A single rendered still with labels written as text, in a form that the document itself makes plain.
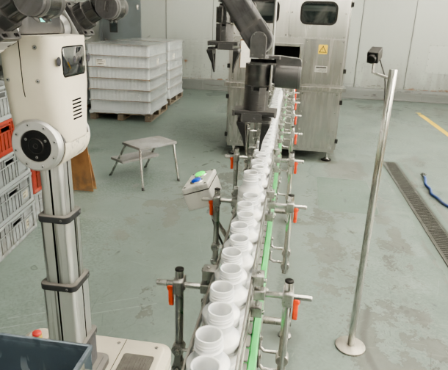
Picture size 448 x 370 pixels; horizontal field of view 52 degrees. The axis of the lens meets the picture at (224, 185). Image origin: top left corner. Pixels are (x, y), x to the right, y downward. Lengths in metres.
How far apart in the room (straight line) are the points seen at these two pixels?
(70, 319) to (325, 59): 4.36
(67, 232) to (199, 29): 9.80
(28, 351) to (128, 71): 6.60
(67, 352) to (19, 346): 0.10
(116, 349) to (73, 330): 0.34
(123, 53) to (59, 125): 6.04
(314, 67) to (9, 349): 4.81
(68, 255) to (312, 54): 4.28
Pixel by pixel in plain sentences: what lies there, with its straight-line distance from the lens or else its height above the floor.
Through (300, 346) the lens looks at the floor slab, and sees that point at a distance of 2.51.
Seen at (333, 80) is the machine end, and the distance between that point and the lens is 5.48.
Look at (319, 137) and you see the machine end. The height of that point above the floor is 0.29.
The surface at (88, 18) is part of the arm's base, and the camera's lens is 1.65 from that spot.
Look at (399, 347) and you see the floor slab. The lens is 2.66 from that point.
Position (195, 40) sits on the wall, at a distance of 11.18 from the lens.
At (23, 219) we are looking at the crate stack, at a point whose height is 0.15.
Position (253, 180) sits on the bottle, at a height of 1.19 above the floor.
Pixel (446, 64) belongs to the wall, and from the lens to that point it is 11.46.
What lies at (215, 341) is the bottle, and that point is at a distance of 0.65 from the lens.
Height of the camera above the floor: 1.55
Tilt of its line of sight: 20 degrees down
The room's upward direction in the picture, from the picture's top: 2 degrees clockwise
